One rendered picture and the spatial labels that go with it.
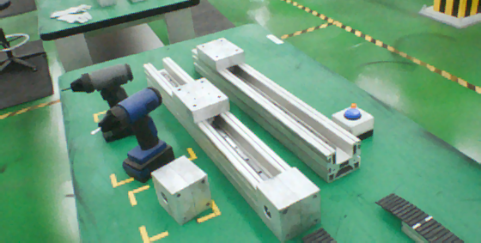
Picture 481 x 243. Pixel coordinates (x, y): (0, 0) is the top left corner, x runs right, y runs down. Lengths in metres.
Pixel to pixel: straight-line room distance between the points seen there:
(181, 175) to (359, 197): 0.40
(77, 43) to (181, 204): 1.78
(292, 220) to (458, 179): 0.42
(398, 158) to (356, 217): 0.24
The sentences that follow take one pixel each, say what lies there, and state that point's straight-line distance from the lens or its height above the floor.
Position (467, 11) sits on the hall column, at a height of 0.09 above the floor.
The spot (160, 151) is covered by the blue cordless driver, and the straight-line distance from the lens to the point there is 1.15.
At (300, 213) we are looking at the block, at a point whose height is 0.84.
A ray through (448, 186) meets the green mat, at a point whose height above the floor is 0.78.
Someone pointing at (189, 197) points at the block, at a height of 0.84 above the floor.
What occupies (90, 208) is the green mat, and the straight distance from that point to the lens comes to 1.13.
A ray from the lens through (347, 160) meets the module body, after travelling 1.07.
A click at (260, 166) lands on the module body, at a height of 0.82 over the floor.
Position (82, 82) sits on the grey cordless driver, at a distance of 1.26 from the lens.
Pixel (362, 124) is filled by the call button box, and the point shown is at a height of 0.83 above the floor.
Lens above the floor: 1.48
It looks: 31 degrees down
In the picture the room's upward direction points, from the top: 8 degrees counter-clockwise
